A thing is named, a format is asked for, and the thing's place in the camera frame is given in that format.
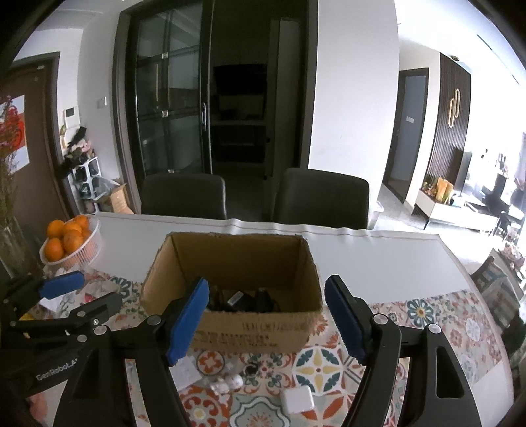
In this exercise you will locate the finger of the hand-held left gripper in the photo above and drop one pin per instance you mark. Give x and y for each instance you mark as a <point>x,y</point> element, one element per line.
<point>94,308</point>
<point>61,285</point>

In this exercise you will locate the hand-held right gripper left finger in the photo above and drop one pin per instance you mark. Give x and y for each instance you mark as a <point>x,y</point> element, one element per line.
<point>187,320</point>

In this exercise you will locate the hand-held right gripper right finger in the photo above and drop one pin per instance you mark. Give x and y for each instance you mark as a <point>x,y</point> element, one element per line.
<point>345,320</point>

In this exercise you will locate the brown cardboard box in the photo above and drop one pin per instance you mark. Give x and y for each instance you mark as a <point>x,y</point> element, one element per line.
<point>246,332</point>

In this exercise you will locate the white fruit basket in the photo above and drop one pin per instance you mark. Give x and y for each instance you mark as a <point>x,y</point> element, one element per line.
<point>78,254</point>

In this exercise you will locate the orange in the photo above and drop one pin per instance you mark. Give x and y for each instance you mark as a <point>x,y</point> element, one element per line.
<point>72,241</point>
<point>53,249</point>
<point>81,222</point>
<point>55,228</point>

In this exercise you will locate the white paper card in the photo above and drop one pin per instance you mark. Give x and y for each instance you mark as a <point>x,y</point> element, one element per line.
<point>185,371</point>

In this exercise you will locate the glass vase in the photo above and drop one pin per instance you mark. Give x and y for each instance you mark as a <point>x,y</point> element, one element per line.
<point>10,246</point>

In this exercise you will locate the patterned table runner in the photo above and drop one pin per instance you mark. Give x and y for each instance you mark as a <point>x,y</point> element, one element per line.
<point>411,328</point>

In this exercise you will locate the white table cover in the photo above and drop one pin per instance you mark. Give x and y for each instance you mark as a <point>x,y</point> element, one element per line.
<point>370,254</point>

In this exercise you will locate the white cube power adapter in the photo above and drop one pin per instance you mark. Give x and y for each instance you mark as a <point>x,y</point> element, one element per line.
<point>296,400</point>

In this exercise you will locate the cardboard carton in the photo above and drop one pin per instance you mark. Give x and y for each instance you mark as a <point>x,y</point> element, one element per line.
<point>119,199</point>

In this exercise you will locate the white shoe rack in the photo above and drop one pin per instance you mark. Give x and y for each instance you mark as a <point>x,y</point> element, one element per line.
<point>88,178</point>

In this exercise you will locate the dark dining chair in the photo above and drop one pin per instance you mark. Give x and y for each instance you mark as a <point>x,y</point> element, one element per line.
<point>185,197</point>
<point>322,197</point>

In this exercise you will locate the brown entrance door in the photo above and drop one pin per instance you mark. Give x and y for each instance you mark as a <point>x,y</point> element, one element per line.
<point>39,135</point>

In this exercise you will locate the white low cabinet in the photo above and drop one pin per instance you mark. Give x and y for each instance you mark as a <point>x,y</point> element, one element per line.
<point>456,213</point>

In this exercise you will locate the patterned side chair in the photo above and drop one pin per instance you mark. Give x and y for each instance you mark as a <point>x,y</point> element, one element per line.
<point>495,283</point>

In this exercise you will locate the red door poster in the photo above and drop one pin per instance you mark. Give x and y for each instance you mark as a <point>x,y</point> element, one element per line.
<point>12,131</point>

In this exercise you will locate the orange table decoration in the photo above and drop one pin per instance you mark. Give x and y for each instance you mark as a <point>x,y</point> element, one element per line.
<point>444,189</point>

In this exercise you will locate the white intercom panel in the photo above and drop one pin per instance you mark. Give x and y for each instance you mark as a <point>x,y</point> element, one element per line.
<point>72,117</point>

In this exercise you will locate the television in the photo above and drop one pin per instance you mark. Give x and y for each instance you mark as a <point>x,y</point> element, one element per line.
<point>464,172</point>

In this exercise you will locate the dark room door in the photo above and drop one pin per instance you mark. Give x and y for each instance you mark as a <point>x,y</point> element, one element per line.
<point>404,127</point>

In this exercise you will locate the black sliding glass door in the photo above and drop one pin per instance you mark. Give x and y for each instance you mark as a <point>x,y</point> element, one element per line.
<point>213,86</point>

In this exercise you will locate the white wall switch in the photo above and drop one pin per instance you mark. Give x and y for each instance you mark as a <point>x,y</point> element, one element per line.
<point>100,102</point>

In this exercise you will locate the dark slatted wall panel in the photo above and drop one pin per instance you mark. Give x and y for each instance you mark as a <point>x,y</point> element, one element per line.
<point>452,135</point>

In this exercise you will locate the gold wall ornament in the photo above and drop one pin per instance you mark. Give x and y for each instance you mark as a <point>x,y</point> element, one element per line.
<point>452,109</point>

